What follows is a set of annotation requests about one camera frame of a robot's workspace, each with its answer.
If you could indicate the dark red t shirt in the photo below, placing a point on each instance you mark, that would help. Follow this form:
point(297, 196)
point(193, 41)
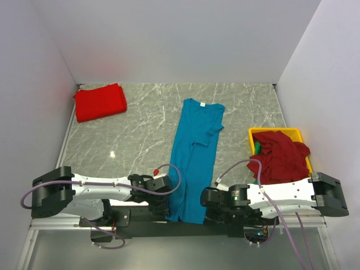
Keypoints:
point(281, 160)

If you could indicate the green t shirt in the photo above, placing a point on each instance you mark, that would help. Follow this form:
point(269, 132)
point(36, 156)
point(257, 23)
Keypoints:
point(257, 148)

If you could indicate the aluminium frame rail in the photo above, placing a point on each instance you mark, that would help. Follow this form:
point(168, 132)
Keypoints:
point(303, 220)

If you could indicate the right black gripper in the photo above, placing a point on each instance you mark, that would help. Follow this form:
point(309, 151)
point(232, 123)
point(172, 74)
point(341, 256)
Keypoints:
point(215, 216)

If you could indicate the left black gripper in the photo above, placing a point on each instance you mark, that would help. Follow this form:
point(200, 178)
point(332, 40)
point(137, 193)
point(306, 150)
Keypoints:
point(158, 207)

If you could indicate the black base beam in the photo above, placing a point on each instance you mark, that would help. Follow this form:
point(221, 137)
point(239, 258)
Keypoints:
point(146, 225)

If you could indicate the yellow plastic bin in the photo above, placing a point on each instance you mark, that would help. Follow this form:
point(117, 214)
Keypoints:
point(298, 135)

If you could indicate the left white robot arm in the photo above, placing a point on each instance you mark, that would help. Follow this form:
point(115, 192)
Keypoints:
point(62, 191)

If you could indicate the blue t shirt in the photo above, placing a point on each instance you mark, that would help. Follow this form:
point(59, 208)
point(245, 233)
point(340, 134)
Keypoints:
point(193, 155)

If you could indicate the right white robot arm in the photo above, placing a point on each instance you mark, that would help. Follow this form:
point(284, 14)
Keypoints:
point(250, 205)

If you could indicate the folded red t shirt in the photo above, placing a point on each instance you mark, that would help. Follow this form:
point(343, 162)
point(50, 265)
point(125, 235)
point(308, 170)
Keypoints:
point(99, 103)

